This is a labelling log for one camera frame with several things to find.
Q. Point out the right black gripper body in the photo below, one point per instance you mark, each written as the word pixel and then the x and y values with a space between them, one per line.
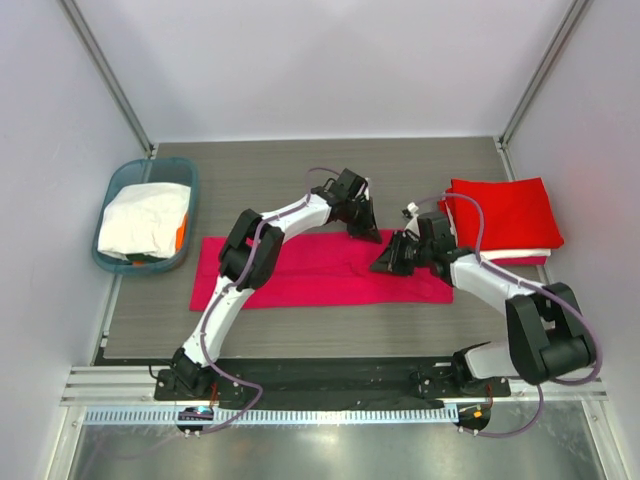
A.
pixel 405 252

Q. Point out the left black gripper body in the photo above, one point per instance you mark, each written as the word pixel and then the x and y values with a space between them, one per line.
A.
pixel 359 218

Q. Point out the pink t shirt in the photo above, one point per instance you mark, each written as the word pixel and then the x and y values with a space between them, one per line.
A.
pixel 332 269

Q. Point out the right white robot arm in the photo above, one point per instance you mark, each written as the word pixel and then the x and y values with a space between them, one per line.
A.
pixel 547 337

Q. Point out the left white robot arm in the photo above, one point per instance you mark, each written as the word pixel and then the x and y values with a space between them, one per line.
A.
pixel 248 258

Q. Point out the red folded t shirt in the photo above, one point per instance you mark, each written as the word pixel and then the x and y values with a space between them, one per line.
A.
pixel 514 215

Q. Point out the orange t shirt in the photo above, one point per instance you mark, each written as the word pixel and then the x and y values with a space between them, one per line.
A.
pixel 142 259

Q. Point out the teal plastic basket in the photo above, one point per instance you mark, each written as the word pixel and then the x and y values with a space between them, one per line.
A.
pixel 174 170

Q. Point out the white crumpled t shirt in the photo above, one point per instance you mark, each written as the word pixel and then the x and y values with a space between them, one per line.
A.
pixel 143 219

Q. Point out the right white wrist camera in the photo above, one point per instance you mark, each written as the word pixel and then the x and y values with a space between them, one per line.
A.
pixel 411 213

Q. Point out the right aluminium frame post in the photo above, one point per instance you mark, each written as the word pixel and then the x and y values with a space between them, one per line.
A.
pixel 570 21

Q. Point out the aluminium frame post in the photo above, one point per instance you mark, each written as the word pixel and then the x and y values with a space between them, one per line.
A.
pixel 570 21
pixel 83 31

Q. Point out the white slotted cable duct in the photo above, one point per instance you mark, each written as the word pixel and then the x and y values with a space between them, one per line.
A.
pixel 202 416

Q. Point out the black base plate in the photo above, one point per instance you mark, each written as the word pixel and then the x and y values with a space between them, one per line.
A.
pixel 338 384

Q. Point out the left aluminium frame post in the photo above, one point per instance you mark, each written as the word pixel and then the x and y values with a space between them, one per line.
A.
pixel 83 31

